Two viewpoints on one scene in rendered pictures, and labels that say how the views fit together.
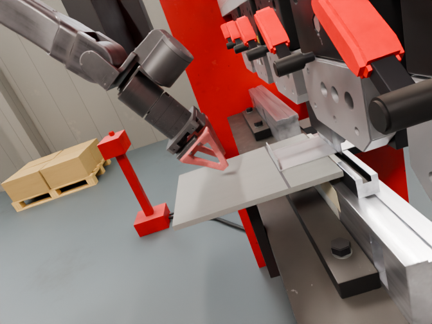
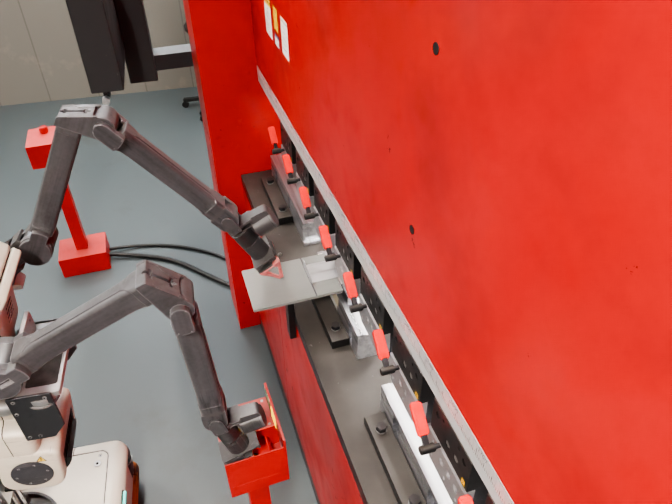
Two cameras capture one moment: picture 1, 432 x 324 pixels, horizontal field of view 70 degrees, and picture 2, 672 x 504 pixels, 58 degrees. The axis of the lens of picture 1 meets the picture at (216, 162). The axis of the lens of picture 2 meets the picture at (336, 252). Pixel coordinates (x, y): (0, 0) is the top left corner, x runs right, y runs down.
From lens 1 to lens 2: 1.29 m
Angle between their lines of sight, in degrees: 25
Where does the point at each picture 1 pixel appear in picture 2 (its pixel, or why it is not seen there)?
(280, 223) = (302, 307)
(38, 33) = (201, 203)
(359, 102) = not seen: hidden behind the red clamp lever
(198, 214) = (268, 304)
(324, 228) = (329, 315)
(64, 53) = (213, 216)
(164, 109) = (257, 246)
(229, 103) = (246, 162)
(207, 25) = (241, 85)
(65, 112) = not seen: outside the picture
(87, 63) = (225, 223)
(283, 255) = (304, 327)
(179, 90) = not seen: hidden behind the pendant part
